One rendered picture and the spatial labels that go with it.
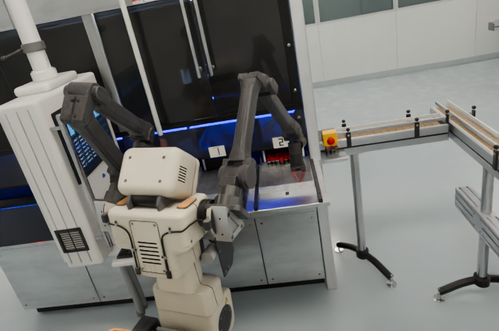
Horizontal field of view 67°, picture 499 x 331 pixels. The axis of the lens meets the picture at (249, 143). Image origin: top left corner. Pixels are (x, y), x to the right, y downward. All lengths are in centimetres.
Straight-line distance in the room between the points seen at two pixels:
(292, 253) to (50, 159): 141
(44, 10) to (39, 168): 79
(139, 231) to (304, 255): 135
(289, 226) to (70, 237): 114
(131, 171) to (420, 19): 609
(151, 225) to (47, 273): 173
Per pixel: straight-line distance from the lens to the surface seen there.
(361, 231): 248
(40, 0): 210
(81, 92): 118
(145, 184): 115
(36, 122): 159
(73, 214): 172
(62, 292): 289
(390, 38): 676
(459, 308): 250
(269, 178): 192
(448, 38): 707
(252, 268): 242
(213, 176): 207
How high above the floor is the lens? 178
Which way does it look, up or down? 22 degrees down
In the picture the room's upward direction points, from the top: 11 degrees counter-clockwise
